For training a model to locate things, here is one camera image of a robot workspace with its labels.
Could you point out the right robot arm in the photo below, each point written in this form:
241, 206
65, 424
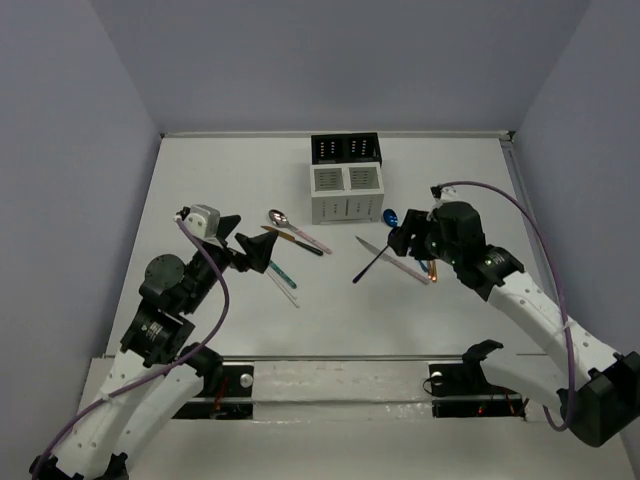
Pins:
593, 387

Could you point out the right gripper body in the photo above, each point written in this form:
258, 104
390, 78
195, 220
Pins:
427, 236

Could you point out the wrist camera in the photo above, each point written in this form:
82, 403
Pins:
444, 193
200, 220

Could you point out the silver knife pink handle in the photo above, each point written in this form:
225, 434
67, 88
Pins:
409, 271

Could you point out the white utensil container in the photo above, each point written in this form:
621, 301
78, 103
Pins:
347, 192

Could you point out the silver spoon pink handle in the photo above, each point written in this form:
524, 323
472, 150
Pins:
279, 219

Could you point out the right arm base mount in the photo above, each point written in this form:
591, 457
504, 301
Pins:
457, 391

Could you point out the blue spoon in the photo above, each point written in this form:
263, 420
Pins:
390, 218

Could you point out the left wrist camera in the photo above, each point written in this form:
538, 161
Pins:
200, 220

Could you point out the purple spoon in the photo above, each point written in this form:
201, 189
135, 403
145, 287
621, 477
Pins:
372, 265

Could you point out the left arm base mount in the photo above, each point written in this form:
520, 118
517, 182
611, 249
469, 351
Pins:
230, 397

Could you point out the white chopstick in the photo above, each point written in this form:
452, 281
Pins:
283, 288

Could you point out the silver knife teal handle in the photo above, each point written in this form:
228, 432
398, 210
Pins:
282, 275

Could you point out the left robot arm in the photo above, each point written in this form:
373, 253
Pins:
163, 360

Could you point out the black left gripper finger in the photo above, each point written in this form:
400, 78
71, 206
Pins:
257, 250
226, 226

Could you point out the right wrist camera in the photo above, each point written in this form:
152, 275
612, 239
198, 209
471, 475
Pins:
444, 193

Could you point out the gold fork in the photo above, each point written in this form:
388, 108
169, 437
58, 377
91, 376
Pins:
432, 270

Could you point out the black utensil container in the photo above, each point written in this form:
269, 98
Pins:
329, 149

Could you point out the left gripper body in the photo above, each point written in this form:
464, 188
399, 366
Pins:
232, 245

